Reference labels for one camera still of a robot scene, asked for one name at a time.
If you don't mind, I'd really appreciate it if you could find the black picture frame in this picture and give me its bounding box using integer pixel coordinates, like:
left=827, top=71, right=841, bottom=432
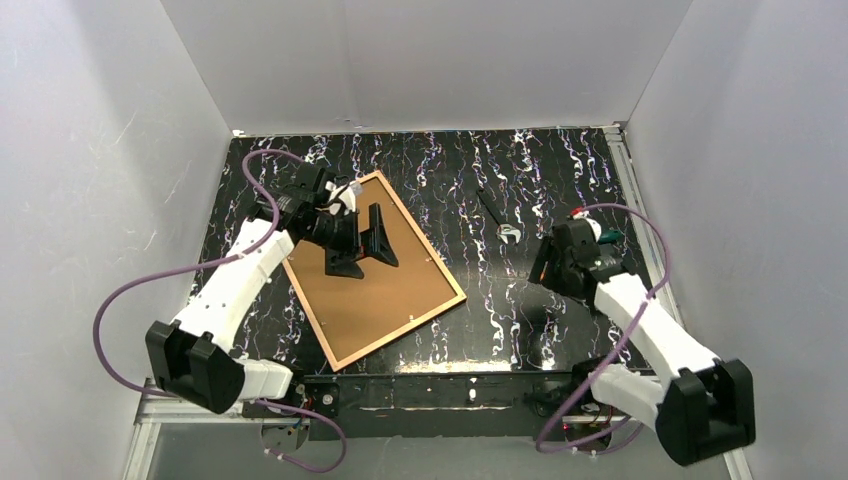
left=282, top=171, right=467, bottom=372

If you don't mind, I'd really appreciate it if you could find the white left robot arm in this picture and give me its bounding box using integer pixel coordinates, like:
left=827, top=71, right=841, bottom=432
left=145, top=164, right=399, bottom=413

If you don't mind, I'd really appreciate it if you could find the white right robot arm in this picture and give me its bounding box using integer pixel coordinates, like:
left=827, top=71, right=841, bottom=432
left=528, top=216, right=756, bottom=466

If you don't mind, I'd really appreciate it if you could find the adjustable wrench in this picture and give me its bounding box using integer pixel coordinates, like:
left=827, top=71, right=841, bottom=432
left=476, top=188, right=522, bottom=244

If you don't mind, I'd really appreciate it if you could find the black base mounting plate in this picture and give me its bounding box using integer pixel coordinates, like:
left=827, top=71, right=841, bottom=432
left=241, top=370, right=637, bottom=444

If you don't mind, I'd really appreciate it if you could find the green handled screwdriver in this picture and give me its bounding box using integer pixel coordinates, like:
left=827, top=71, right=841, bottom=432
left=597, top=230, right=624, bottom=245

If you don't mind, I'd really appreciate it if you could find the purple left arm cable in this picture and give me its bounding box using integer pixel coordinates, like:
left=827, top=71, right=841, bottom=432
left=92, top=148, right=348, bottom=476

